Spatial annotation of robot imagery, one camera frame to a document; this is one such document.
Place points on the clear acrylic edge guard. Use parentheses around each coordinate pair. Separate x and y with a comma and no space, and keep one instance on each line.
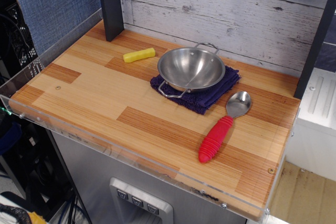
(90,92)

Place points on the black plastic crate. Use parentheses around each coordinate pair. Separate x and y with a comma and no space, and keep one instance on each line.
(17,47)

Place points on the yellow object bottom left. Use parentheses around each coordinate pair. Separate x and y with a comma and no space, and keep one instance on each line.
(32,218)

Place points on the dark grey post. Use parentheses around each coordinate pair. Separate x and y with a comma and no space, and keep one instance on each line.
(112,18)
(318,40)

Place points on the silver steel bowl with handles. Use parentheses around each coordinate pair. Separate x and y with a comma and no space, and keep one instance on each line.
(190,69)

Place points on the stainless steel cabinet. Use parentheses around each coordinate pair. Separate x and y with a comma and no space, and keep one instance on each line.
(92,168)

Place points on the silver button panel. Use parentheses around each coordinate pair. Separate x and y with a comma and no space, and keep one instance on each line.
(137,206)

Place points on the dark grey right post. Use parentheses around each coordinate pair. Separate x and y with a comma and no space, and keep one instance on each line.
(318,40)

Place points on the spoon with red handle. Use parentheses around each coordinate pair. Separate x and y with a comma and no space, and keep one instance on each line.
(237,105)

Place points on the yellow plastic block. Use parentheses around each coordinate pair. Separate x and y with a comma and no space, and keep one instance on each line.
(139,55)

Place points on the dark grey left post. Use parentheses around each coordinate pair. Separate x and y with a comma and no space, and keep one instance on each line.
(112,18)

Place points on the purple folded cloth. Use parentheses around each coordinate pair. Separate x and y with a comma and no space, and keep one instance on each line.
(200,102)

